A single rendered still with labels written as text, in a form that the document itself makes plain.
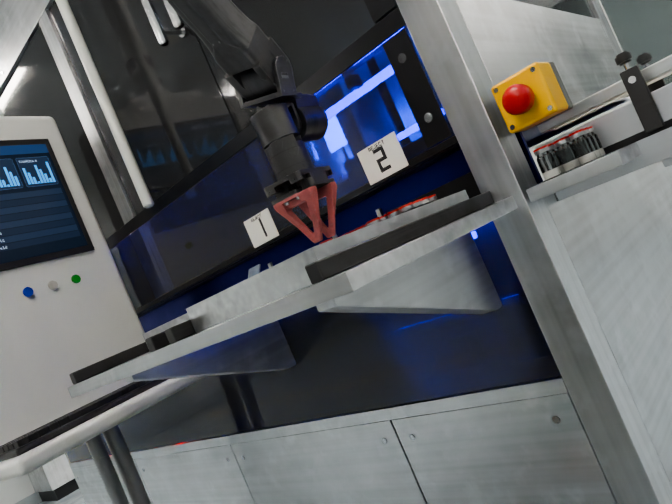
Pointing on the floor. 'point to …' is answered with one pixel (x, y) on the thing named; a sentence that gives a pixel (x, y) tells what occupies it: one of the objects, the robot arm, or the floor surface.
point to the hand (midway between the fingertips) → (323, 234)
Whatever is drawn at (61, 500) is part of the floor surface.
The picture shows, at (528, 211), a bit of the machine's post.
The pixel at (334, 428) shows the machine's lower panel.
